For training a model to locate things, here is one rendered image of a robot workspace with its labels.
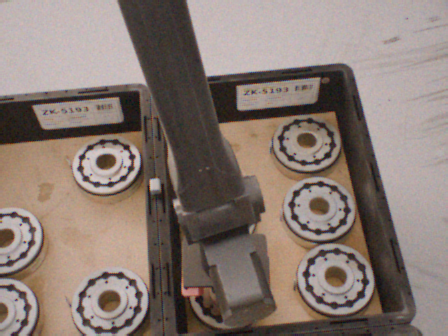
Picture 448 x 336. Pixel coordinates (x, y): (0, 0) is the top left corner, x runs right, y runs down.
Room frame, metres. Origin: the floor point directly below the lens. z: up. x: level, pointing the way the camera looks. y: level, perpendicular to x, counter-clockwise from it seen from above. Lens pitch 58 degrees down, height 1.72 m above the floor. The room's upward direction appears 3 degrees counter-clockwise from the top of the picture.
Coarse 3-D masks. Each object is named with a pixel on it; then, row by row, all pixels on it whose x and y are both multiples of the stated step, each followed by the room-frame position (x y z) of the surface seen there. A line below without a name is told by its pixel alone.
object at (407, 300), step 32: (352, 96) 0.60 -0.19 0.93; (160, 128) 0.56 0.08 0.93; (160, 160) 0.51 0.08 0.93; (384, 192) 0.44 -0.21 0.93; (160, 224) 0.41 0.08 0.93; (384, 224) 0.39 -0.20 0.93; (160, 256) 0.37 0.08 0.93; (320, 320) 0.27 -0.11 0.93; (352, 320) 0.27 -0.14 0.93; (384, 320) 0.27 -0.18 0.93
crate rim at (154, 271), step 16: (0, 96) 0.63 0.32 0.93; (16, 96) 0.63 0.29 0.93; (32, 96) 0.63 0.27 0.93; (48, 96) 0.63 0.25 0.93; (64, 96) 0.63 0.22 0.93; (80, 96) 0.63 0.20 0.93; (96, 96) 0.63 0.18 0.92; (144, 96) 0.62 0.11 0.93; (144, 112) 0.59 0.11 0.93; (144, 128) 0.57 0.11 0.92; (144, 144) 0.54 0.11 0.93; (144, 160) 0.51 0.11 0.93; (144, 176) 0.48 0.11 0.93; (160, 272) 0.34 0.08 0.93; (160, 288) 0.32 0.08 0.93; (160, 304) 0.30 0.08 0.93; (160, 320) 0.29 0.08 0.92
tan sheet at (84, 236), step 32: (0, 160) 0.59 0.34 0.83; (32, 160) 0.58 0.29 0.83; (64, 160) 0.58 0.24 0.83; (0, 192) 0.53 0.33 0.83; (32, 192) 0.53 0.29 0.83; (64, 192) 0.52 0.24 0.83; (64, 224) 0.47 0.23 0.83; (96, 224) 0.47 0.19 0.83; (128, 224) 0.46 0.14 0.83; (64, 256) 0.42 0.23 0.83; (96, 256) 0.42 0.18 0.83; (128, 256) 0.41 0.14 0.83; (32, 288) 0.37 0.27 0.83; (64, 288) 0.37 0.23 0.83; (0, 320) 0.33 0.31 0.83; (64, 320) 0.33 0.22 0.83
